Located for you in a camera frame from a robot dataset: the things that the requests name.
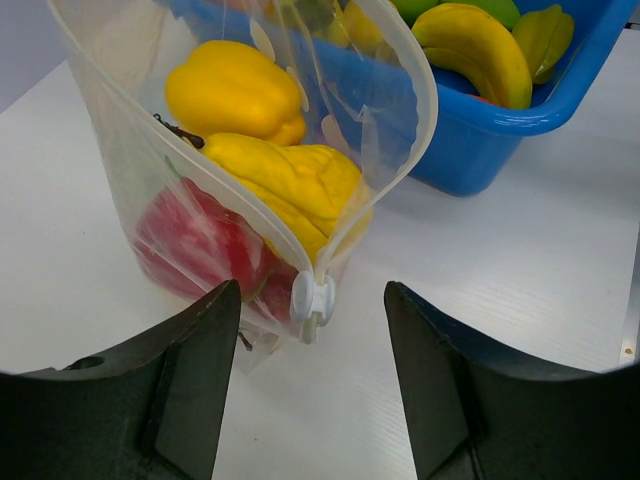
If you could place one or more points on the red apple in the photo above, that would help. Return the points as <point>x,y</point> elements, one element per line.
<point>188,243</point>

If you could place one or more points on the yellow bell pepper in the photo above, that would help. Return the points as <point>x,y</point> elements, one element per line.
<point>227,86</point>

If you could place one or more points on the yellow green carambola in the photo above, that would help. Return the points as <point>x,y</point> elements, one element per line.
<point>544,36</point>

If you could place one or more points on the clear zip top bag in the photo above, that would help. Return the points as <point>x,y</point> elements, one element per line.
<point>120,54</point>

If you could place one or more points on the light green lime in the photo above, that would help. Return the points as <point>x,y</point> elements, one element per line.
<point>505,11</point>

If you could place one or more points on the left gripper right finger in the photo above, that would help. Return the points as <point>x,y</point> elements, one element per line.
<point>477,408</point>

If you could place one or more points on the yellow starfruit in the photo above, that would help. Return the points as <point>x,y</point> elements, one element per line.
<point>306,186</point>

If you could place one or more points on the blue plastic bin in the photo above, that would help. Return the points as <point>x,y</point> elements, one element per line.
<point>475,130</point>

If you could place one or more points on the yellow banana bunch front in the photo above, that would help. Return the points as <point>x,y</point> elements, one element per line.
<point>467,40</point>

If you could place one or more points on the orange persimmon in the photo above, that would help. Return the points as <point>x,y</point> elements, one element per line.
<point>482,99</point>

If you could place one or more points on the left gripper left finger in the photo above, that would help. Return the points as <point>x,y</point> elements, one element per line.
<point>150,407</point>

